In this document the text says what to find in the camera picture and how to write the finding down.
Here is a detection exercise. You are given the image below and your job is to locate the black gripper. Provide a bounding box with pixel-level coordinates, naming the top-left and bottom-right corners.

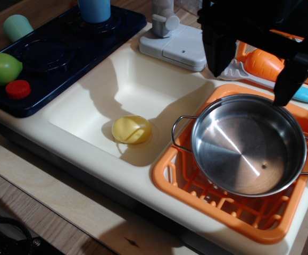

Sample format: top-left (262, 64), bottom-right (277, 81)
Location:
top-left (198, 1), bottom-right (308, 106)

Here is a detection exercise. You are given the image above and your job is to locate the stainless steel pan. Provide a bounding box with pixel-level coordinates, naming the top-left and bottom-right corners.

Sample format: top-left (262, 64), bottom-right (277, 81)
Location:
top-left (187, 93), bottom-right (308, 198)

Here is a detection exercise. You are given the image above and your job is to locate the orange plastic drying rack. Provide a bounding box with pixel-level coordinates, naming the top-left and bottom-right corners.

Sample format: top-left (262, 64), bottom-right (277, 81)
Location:
top-left (153, 84), bottom-right (308, 244)

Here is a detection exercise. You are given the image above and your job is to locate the cream toy sink unit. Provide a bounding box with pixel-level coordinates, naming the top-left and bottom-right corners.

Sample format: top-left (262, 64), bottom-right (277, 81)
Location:
top-left (0, 36), bottom-right (308, 254)

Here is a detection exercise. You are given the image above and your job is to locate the orange plastic carrot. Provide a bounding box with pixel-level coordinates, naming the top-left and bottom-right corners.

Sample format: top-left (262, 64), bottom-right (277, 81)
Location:
top-left (244, 49), bottom-right (284, 82)

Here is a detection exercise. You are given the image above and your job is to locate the grey toy faucet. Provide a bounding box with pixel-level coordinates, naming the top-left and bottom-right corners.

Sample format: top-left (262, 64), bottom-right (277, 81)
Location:
top-left (139, 1), bottom-right (207, 72)

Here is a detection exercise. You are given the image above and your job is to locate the yellow plastic lemon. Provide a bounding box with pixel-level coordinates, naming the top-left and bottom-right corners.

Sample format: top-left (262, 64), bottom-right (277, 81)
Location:
top-left (111, 115), bottom-right (152, 144)

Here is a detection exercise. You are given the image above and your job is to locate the blue plastic cup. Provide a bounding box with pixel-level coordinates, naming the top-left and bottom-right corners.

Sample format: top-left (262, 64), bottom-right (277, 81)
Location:
top-left (78, 0), bottom-right (111, 23)

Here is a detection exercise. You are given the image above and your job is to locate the dark blue toy stove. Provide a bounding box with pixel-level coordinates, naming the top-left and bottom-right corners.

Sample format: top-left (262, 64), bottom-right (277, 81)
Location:
top-left (0, 6), bottom-right (147, 117)

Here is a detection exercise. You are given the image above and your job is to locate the red bottle cap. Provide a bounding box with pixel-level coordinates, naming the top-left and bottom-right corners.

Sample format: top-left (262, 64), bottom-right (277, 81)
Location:
top-left (5, 80), bottom-right (31, 100)

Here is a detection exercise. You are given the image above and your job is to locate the mint green cup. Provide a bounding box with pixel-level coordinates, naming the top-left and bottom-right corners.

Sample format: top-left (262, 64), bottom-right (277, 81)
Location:
top-left (3, 14), bottom-right (34, 43)

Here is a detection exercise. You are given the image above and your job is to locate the green plastic pear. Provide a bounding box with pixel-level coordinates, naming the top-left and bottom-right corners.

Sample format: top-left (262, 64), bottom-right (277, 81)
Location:
top-left (0, 53), bottom-right (23, 86)

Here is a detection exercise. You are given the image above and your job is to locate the white pasta server blue handle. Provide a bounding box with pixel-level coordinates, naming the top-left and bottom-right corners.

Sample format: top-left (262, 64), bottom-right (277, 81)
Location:
top-left (218, 59), bottom-right (308, 103)

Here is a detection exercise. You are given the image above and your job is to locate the black braided cable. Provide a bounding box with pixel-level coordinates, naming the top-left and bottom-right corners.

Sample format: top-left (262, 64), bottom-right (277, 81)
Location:
top-left (0, 196), bottom-right (35, 255)

